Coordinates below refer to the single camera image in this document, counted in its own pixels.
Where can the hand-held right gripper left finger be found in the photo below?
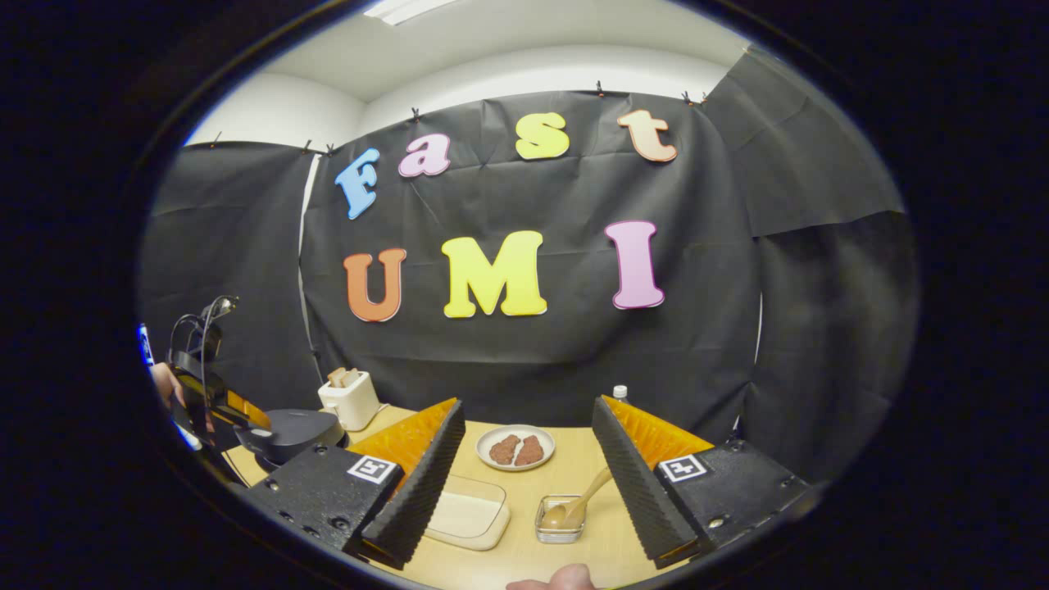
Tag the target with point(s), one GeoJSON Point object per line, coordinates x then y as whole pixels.
{"type": "Point", "coordinates": [422, 483]}

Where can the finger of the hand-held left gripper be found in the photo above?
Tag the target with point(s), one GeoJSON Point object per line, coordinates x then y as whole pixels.
{"type": "Point", "coordinates": [246, 410]}

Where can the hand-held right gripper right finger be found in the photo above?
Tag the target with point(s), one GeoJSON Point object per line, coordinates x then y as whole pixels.
{"type": "Point", "coordinates": [635, 483]}

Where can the black rice cooker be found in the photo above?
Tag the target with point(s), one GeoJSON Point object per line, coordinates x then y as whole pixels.
{"type": "Point", "coordinates": [291, 430]}

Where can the wooden spoon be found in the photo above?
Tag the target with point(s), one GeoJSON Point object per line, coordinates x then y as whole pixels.
{"type": "Point", "coordinates": [586, 496]}

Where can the clear container of rice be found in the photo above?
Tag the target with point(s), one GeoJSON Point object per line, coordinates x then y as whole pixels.
{"type": "Point", "coordinates": [467, 516]}

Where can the white round plate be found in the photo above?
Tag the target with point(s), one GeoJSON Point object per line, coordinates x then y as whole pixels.
{"type": "Point", "coordinates": [485, 459]}

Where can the computer monitor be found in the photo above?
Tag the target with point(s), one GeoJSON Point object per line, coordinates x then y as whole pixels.
{"type": "Point", "coordinates": [145, 344]}

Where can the brown meat piece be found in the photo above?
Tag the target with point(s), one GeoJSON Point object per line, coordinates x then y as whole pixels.
{"type": "Point", "coordinates": [504, 450]}
{"type": "Point", "coordinates": [529, 451]}

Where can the white toaster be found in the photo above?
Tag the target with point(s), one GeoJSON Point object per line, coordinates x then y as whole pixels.
{"type": "Point", "coordinates": [348, 403]}

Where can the black backdrop cloth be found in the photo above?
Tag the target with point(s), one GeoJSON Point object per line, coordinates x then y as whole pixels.
{"type": "Point", "coordinates": [533, 344]}

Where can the long ceiling light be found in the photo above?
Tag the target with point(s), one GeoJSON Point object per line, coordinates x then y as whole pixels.
{"type": "Point", "coordinates": [410, 8]}

